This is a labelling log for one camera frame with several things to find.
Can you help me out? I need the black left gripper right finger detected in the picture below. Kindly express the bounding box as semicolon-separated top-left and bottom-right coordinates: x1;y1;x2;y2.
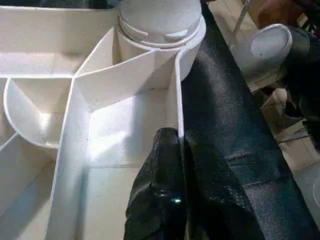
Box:
183;136;262;240

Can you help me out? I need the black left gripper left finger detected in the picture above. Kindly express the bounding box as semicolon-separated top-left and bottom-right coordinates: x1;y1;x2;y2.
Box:
123;126;188;240

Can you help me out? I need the black work mat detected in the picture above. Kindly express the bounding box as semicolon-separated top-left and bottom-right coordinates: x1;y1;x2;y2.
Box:
179;0;320;240

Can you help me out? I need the white plastic table top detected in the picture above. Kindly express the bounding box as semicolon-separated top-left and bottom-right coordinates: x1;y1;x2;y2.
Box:
0;4;207;240

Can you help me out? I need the dark brown rounded object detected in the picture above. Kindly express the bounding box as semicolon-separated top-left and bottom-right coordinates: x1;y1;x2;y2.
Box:
257;0;308;28

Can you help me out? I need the white plastic table leg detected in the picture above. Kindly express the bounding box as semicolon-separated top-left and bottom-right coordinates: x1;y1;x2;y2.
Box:
117;0;203;48

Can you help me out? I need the grey round floor object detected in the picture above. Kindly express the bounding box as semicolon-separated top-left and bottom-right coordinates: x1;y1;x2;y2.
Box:
292;162;320;218

